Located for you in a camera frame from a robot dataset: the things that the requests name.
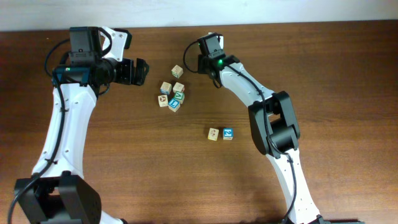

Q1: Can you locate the green V block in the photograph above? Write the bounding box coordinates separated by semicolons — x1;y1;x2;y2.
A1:
174;91;185;104

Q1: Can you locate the yellow-edged picture block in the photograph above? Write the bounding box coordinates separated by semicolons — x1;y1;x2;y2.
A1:
208;128;219;141

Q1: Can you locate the blue letter block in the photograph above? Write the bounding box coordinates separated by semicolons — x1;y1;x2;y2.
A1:
223;128;234;140

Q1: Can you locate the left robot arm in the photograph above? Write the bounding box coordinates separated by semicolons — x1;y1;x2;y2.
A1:
10;26;149;223

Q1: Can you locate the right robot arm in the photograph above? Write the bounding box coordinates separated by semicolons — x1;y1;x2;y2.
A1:
197;33;325;223

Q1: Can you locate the green-edged picture block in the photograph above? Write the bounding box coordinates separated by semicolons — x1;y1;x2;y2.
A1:
171;65;183;78

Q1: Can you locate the pretzel picture block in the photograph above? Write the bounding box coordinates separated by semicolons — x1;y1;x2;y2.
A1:
160;82;172;95

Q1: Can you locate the soccer ball block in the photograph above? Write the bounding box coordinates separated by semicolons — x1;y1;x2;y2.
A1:
158;95;169;107

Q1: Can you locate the green N block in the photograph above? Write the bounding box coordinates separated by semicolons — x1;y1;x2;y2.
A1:
172;82;185;93

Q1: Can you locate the blue L block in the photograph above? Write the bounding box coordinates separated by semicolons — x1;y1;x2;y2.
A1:
168;98;180;112

